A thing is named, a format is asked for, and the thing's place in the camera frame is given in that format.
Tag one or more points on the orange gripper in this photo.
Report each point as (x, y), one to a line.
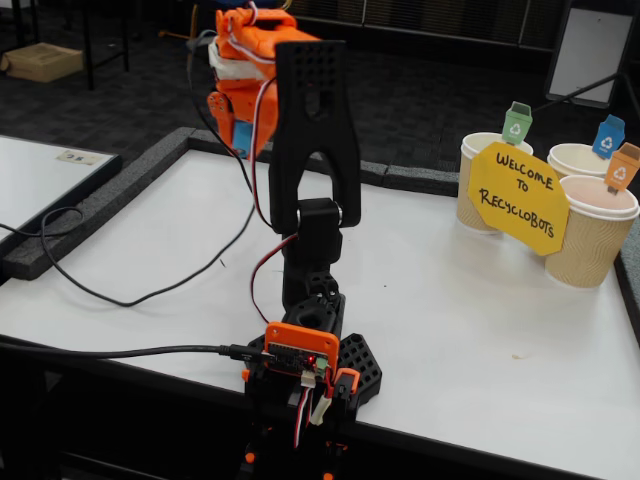
(223, 116)

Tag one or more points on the blue paper rubbish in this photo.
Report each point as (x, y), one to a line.
(242, 134)

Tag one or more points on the black and orange robot arm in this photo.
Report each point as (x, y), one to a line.
(285, 150)

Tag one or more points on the black foam border strip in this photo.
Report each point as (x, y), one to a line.
(420, 180)
(631, 290)
(205, 140)
(100, 205)

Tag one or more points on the white tape strip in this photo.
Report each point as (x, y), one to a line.
(235, 70)

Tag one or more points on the black furniture leg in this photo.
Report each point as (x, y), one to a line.
(35, 20)
(90, 50)

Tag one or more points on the small paper label sticker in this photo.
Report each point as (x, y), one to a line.
(77, 158)

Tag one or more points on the cardboard box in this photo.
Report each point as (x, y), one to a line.
(42, 62)

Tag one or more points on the orange controller board case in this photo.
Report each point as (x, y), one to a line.
(300, 340)

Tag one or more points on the paper cup with green tag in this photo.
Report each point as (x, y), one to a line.
(466, 210)

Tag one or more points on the green recycling bin tag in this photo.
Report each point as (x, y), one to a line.
(517, 127)

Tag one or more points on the yellow handwritten welcome sign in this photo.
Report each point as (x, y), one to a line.
(520, 200)

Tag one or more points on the paper cup with blue tag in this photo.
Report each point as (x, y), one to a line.
(570, 160)

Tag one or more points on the white panel on black stand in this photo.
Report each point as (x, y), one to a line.
(590, 50)

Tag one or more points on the blue recycling bin tag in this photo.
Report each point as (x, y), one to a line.
(607, 142)

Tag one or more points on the paper cup with orange tag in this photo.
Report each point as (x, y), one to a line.
(585, 250)

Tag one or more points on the orange recycling bin tag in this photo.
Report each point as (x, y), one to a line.
(620, 172)

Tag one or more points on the whiteboard with black frame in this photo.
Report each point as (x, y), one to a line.
(30, 175)

